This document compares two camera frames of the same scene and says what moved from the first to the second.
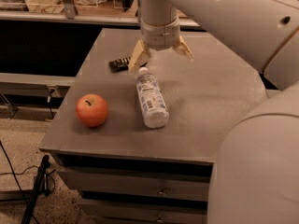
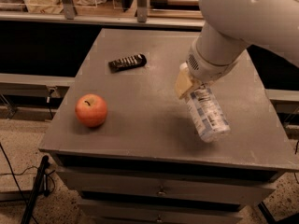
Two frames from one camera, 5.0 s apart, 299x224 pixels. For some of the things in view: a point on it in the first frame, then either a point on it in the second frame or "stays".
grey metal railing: [67, 13] stays
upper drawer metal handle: [162, 192] stays
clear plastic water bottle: [152, 101] -> [208, 118]
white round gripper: [160, 37] -> [204, 68]
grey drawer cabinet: [121, 173] stays
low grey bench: [35, 84] stays
